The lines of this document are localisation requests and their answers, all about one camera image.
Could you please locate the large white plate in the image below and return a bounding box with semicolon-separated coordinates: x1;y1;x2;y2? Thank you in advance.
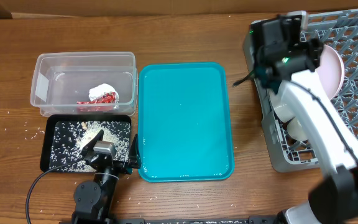
316;45;345;100

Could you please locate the spilled rice pile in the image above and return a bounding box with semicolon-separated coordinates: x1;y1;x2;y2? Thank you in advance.
48;121;131;169

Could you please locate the teal plastic tray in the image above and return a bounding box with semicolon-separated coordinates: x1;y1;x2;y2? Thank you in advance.
137;62;234;182

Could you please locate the white paper cup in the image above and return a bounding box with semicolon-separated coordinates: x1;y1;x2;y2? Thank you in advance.
287;118;308;141

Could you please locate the grey dishwasher rack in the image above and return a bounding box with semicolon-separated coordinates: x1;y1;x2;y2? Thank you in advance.
254;9;358;172

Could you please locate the white napkin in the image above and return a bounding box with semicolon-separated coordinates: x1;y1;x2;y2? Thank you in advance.
88;83;119;101

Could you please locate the grey bowl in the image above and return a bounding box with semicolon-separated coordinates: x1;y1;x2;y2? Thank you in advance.
268;90;295;123

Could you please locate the black rectangular tray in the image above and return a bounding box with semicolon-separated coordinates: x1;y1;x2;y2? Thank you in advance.
40;114;131;172

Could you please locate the clear plastic bin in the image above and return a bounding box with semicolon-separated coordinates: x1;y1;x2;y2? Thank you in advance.
30;52;138;116

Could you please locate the red snack wrapper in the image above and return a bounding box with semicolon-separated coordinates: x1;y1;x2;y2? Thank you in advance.
77;92;119;112

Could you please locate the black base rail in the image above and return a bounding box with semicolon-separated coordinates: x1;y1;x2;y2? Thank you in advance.
62;215;284;224

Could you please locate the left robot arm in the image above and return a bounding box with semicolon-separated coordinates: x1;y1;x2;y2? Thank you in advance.
71;130;141;224

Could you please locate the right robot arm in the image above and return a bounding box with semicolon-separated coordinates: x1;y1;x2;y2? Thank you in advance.
250;12;358;223

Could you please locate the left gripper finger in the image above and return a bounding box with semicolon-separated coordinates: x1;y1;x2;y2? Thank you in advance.
128;134;142;169
81;130;104;158

